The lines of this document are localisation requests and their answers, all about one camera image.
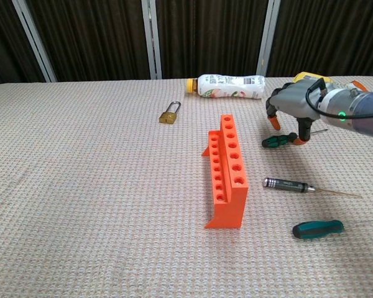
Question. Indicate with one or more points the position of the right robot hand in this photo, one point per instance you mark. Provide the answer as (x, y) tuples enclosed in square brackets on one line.
[(295, 99)]

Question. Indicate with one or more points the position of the green black striped screwdriver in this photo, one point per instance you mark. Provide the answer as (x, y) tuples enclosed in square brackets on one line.
[(273, 141)]

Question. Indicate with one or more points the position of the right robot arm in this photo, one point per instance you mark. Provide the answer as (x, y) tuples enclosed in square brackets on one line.
[(360, 108)]

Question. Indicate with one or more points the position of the green tub yellow lid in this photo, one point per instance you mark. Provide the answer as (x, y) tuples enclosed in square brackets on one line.
[(307, 75)]

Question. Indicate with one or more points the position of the white orange snack packet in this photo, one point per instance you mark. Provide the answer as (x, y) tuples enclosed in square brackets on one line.
[(359, 84)]

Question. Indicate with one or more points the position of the white bottle yellow cap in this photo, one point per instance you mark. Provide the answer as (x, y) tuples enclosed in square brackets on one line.
[(227, 87)]

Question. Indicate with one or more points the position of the brass padlock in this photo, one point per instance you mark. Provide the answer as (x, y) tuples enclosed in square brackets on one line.
[(168, 118)]

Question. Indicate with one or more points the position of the orange perforated block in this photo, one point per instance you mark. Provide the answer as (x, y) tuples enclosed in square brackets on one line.
[(230, 214)]

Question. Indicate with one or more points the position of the black pleated curtain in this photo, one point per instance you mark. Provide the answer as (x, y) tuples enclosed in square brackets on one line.
[(96, 37)]

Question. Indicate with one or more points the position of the beige woven tablecloth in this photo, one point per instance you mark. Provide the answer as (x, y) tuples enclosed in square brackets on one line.
[(81, 186)]

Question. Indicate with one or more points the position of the grey metal post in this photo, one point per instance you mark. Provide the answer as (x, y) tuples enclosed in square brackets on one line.
[(268, 37), (34, 37), (153, 46)]

